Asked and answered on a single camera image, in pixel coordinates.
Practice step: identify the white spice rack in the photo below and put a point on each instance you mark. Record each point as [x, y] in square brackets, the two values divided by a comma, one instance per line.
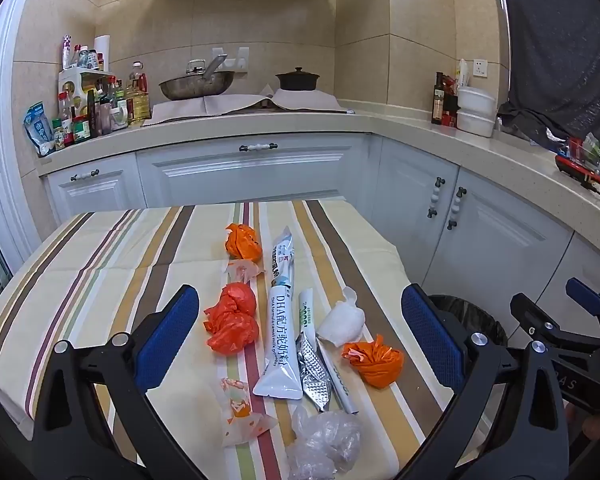
[75, 80]

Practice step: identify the clear wrapper with orange print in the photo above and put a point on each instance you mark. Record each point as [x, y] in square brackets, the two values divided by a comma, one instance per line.
[240, 405]

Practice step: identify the white single wall socket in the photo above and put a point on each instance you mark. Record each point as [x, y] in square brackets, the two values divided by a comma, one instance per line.
[480, 66]

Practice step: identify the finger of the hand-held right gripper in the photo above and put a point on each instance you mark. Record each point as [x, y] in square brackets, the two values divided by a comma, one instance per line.
[582, 292]
[540, 321]

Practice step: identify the large orange plastic bag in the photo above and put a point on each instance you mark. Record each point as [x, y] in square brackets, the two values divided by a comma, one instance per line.
[232, 317]

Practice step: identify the opened white silver sachet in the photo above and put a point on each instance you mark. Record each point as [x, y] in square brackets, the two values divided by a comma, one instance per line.
[282, 255]

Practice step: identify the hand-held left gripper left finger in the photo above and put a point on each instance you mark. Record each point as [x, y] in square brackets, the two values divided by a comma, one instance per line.
[167, 335]

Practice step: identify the white plastic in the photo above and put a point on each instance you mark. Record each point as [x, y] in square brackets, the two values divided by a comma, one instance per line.
[342, 320]

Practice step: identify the large white powder sachet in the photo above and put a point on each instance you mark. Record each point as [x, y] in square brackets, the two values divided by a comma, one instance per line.
[280, 355]

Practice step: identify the beige stove cover cloth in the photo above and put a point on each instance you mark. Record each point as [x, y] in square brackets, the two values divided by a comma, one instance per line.
[230, 105]

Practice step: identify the dark hanging cloth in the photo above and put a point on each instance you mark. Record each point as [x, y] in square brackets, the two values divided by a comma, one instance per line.
[560, 50]

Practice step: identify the striped tablecloth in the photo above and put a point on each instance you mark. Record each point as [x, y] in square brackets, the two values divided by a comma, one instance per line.
[130, 260]

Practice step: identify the group of condiment bottles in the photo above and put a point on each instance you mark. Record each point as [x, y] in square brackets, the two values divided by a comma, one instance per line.
[90, 115]

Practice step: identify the crumpled orange plastic bag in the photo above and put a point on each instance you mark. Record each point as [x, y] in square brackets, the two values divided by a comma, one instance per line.
[240, 242]

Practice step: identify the white lidded container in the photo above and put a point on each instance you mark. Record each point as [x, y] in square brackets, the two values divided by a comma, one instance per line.
[476, 99]
[475, 124]

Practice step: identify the red metal rack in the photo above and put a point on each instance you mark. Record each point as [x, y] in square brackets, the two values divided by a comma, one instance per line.
[580, 167]

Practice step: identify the clear plastic bag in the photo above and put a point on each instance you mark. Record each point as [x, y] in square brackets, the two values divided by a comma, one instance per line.
[325, 440]

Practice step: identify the paper towel roll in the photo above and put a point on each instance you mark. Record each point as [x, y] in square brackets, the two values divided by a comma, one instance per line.
[102, 52]

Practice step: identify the small white green-print sachet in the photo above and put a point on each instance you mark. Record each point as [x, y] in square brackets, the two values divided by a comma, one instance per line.
[310, 310]

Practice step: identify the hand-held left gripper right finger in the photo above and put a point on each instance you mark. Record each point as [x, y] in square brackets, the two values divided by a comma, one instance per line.
[430, 340]

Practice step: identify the black cooking pot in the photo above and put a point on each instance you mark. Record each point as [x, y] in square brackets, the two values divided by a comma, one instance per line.
[297, 81]

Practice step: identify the metal wok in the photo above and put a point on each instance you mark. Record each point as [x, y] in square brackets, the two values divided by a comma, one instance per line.
[195, 87]

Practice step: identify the clear plastic wrapper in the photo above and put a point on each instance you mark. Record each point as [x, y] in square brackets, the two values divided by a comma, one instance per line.
[242, 271]

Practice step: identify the black trash bin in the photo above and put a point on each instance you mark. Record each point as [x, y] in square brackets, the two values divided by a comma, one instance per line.
[467, 315]

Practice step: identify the blue white snack bag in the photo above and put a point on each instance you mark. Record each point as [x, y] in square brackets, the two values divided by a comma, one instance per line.
[39, 130]

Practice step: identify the small orange plastic bag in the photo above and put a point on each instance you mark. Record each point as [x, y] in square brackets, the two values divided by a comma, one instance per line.
[375, 362]

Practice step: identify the white kitchen cabinet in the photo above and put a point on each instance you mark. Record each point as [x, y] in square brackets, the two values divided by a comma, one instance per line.
[260, 175]

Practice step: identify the white double wall socket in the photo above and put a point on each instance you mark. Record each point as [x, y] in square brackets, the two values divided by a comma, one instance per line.
[237, 57]

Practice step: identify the dark olive oil bottle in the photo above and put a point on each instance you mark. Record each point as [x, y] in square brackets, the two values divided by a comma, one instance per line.
[437, 102]

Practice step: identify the yellow cooking oil bottle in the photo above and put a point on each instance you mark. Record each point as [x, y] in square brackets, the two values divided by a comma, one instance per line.
[138, 100]

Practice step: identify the red food packet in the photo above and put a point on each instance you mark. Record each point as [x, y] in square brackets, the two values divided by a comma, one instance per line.
[451, 105]

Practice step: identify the person's right hand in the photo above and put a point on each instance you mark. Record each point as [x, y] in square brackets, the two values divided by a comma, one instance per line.
[596, 427]

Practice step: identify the silver foil wrapper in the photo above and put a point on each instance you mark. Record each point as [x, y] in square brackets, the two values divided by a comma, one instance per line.
[312, 372]

